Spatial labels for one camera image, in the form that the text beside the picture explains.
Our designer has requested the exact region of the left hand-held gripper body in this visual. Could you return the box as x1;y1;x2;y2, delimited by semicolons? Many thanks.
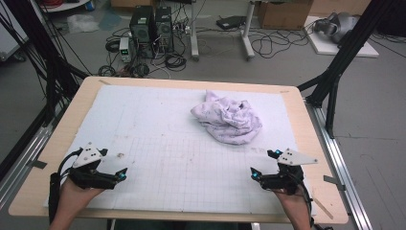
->
68;142;119;190

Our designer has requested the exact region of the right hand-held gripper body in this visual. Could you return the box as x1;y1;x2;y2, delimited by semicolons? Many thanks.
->
259;148;319;196

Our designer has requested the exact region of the lavender printed cloth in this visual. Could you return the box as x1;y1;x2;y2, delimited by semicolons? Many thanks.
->
190;89;263;146

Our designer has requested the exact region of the person's right hand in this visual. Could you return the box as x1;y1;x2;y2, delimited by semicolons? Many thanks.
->
272;188;312;223

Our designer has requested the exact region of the person's left hand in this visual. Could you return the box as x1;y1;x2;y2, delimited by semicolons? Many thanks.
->
57;177;105;219

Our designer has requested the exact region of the white foam mat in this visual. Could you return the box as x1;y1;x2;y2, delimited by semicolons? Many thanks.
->
42;84;318;216

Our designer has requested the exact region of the white power supply unit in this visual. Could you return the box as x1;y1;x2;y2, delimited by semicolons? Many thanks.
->
119;36;132;63

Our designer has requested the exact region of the white floor board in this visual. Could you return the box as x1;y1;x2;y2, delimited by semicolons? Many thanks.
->
303;15;380;58

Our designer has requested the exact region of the white desk leg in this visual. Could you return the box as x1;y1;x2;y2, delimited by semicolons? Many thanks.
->
240;0;257;61
190;0;200;61

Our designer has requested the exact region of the black computer tower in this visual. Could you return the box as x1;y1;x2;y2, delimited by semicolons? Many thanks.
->
128;5;156;59
154;6;175;54

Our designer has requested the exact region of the clear plastic bag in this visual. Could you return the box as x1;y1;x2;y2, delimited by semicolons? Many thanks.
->
66;12;101;35

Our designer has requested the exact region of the teal sheet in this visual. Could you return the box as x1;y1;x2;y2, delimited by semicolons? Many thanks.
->
98;9;123;32

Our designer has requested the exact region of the black flat device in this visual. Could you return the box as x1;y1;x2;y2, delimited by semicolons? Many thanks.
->
215;14;247;31

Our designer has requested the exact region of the brown cardboard box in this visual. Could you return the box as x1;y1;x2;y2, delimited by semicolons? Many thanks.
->
258;0;314;31
110;0;157;9
309;0;372;17

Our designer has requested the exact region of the grey headset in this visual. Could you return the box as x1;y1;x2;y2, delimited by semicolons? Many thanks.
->
313;11;360;44

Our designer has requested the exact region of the white cabinet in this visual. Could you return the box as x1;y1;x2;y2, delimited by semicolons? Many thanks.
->
0;6;30;61

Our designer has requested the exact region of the round white table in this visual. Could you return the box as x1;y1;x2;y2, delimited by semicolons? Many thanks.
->
37;0;92;13

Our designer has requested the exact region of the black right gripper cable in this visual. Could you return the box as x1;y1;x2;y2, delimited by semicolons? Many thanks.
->
298;178;316;228

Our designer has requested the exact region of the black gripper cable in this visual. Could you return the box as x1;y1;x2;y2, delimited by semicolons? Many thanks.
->
298;178;316;228
48;148;83;224

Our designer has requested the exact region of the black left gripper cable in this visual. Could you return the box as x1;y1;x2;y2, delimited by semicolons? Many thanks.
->
48;148;83;224

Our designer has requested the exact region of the aluminium rail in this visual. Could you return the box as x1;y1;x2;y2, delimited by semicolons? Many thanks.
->
304;97;374;230
0;104;65;209

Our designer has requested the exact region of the black cable coil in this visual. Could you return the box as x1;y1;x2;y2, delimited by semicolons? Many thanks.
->
165;52;188;72

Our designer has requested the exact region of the black frame stand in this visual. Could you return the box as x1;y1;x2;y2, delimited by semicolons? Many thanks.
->
296;0;403;140
0;0;91;181

